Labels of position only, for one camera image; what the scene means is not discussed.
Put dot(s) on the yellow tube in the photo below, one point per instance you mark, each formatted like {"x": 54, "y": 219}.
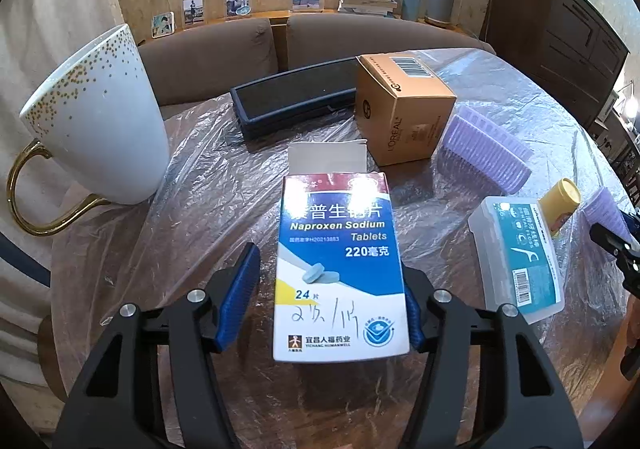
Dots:
{"x": 557, "y": 204}

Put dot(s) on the blue and white medicine box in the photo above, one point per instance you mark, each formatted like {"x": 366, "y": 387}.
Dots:
{"x": 340, "y": 254}

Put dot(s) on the blue curtain strip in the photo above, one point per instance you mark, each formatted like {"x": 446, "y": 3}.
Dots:
{"x": 25, "y": 261}

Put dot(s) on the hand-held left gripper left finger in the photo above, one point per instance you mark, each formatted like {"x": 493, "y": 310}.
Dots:
{"x": 240, "y": 294}

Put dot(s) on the portrait photo in clear frame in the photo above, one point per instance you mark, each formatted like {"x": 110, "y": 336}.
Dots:
{"x": 238, "y": 1}
{"x": 163, "y": 25}
{"x": 193, "y": 11}

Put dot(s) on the building photo in clear frame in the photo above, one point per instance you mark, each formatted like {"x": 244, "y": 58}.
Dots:
{"x": 307, "y": 0}

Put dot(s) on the small grey speaker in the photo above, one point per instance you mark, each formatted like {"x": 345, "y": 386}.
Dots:
{"x": 412, "y": 5}

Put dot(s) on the dark wooden cabinet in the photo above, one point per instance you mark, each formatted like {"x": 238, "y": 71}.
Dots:
{"x": 565, "y": 44}

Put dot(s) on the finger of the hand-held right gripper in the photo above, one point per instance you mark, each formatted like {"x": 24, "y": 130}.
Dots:
{"x": 612, "y": 241}
{"x": 632, "y": 221}

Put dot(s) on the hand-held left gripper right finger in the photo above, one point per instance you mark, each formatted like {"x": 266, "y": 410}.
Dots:
{"x": 414, "y": 314}

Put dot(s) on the large grey speaker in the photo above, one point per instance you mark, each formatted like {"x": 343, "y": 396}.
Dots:
{"x": 440, "y": 3}

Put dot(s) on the clear plastic box teal label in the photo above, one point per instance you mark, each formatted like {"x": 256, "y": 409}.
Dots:
{"x": 520, "y": 269}

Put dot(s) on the brown cardboard box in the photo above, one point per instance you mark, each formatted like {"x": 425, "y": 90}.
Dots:
{"x": 410, "y": 129}

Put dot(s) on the round wooden stool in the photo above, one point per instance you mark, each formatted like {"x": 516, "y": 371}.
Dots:
{"x": 52, "y": 359}

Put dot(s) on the black rectangular tray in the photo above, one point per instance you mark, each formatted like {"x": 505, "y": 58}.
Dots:
{"x": 295, "y": 94}

